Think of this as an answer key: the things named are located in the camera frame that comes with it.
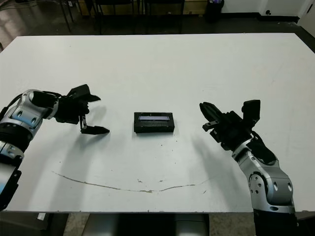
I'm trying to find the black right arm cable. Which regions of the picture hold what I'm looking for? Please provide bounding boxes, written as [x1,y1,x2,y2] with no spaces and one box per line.
[251,131,265,146]

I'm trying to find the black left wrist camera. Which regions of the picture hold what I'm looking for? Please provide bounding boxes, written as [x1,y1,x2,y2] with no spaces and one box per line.
[66,84,91,99]

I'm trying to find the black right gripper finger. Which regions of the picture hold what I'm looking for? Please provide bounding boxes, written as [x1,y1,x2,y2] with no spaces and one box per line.
[199,102,226,116]
[199,105,223,122]

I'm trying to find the white door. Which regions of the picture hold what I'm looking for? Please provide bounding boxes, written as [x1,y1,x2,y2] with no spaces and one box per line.
[298,0,315,34]

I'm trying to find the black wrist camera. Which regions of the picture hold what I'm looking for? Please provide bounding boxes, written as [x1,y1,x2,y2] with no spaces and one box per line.
[240,99,261,125]
[66,84,91,99]

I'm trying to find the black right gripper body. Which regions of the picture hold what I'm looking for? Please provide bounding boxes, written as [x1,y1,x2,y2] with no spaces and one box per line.
[202,110,254,150]

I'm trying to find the black mesh chair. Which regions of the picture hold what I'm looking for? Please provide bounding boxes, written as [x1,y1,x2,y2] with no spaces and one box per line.
[94,0,136,35]

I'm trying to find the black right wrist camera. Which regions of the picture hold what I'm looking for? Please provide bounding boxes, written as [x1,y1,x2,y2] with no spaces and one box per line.
[240,99,261,125]

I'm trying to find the black bin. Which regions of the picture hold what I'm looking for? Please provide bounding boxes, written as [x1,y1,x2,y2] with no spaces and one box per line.
[205,0,225,23]

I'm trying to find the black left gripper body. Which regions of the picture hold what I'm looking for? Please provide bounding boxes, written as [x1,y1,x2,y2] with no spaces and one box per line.
[55,97,90,131]

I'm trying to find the black box lid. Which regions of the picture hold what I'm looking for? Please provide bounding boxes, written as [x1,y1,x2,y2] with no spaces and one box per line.
[133,112,175,133]

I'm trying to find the black box white insert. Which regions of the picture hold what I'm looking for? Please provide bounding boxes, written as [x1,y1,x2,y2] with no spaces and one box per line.
[134,129,173,135]

